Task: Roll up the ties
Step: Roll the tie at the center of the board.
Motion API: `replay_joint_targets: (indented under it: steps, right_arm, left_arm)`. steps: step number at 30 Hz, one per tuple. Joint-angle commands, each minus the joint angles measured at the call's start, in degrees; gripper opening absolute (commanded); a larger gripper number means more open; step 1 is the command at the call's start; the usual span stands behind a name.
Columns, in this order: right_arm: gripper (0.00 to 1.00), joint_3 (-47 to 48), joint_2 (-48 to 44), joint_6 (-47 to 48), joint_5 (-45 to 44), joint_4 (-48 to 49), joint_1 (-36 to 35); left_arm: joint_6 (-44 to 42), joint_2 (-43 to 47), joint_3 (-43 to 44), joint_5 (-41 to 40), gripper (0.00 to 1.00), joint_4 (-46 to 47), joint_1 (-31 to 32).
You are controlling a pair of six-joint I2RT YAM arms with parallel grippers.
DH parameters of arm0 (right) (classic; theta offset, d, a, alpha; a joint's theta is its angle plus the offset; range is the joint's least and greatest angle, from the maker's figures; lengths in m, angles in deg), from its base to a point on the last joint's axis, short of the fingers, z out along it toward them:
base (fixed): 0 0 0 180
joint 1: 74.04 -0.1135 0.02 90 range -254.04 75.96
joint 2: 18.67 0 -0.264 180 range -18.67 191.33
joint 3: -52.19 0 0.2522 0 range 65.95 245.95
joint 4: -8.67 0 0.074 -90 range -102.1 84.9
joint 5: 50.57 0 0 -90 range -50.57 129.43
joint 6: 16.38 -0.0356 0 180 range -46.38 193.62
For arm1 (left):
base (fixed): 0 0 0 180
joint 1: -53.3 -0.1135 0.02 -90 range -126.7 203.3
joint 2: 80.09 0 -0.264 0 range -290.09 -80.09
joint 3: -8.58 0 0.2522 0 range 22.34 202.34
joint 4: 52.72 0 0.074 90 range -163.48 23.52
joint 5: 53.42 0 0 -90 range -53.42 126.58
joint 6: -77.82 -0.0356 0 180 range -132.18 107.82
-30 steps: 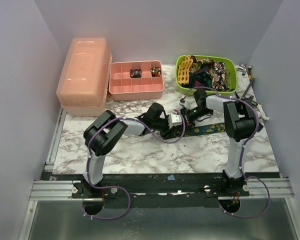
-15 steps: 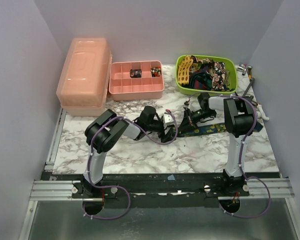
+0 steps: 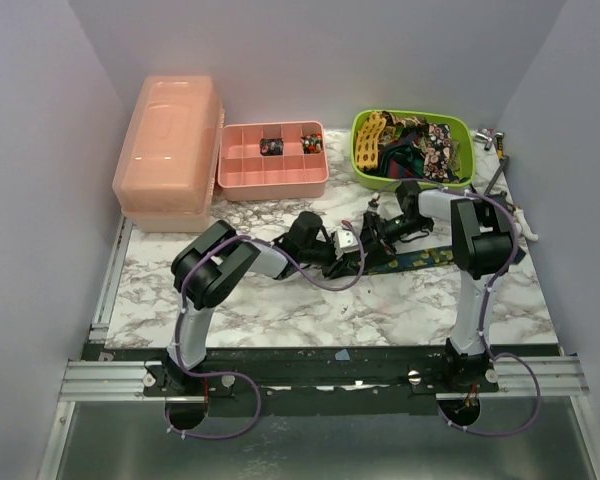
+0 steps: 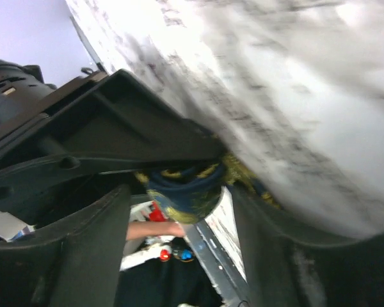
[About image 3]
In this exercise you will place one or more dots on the grey metal clamp tool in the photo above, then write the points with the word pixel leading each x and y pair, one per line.
pixel 496 176

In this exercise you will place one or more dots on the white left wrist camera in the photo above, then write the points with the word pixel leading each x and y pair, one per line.
pixel 345 242

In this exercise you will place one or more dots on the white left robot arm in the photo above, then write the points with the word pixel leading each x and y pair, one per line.
pixel 209 269

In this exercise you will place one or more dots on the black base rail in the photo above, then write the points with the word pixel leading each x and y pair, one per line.
pixel 312 381

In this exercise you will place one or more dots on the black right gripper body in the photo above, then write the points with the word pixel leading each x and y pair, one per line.
pixel 373 236

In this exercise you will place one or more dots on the rolled colourful tie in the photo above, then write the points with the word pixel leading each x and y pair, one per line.
pixel 312 144

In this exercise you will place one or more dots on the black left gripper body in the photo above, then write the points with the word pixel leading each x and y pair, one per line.
pixel 323 255

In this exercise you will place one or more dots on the navy tie with yellow flowers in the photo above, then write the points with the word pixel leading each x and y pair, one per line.
pixel 420 259

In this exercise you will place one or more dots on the green navy red striped tie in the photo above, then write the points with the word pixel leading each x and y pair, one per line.
pixel 401 161

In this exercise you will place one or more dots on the aluminium extrusion rail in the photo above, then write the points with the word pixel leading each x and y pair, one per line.
pixel 128 381

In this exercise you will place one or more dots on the pink compartment tray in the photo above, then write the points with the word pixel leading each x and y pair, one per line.
pixel 245 175

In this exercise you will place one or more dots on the white plastic fitting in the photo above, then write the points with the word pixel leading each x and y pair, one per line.
pixel 522 225

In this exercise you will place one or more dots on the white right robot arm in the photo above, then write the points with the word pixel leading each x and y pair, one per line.
pixel 483 244

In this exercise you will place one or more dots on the green plastic bin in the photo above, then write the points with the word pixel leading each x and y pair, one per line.
pixel 373 180

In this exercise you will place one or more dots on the pink translucent storage box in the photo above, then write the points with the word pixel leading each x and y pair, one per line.
pixel 166 171

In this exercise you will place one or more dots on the rolled dark floral tie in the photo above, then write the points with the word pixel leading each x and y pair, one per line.
pixel 271 146

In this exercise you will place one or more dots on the yellow tie with beetles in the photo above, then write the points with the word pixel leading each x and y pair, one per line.
pixel 366 146

